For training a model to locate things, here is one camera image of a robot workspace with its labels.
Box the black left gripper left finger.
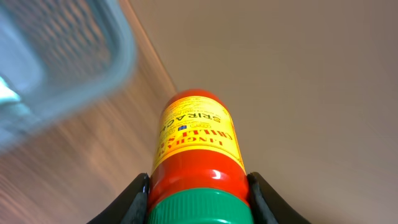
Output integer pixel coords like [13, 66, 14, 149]
[88, 173, 150, 224]

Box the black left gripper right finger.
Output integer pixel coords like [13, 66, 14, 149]
[247, 172, 310, 224]

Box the sriracha chilli sauce bottle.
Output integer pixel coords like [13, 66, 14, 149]
[147, 90, 254, 224]

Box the grey plastic mesh basket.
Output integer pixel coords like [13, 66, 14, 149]
[1, 0, 137, 152]

